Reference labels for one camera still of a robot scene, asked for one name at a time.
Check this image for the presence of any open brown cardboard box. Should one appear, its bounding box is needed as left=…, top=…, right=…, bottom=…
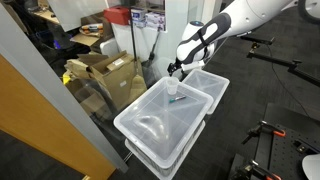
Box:
left=65, top=51, right=143, bottom=110

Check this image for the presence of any clear plastic measuring cup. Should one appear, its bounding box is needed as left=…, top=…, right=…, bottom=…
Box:
left=166, top=77, right=179, bottom=95

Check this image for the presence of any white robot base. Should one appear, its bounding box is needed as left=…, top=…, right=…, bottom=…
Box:
left=302, top=154, right=320, bottom=180

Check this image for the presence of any orange handled black clamp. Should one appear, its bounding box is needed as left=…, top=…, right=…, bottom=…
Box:
left=241, top=120, right=286, bottom=145

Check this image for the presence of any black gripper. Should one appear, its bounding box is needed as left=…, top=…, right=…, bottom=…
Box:
left=167, top=59, right=184, bottom=80

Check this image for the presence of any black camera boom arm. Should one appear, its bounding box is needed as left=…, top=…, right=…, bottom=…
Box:
left=241, top=35, right=320, bottom=87

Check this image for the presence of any translucent plastic bin lid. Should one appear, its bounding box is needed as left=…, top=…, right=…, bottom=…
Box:
left=114, top=77, right=213, bottom=159

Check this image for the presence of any teal marker pen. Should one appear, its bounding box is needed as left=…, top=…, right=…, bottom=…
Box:
left=169, top=96, right=186, bottom=103

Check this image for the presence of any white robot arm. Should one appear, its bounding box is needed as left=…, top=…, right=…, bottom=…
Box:
left=167, top=0, right=320, bottom=76

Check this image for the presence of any black perforated mounting board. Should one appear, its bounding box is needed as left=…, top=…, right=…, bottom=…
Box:
left=255, top=127, right=320, bottom=180

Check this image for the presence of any red toolbox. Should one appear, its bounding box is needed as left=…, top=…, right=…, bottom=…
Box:
left=103, top=6, right=130, bottom=25

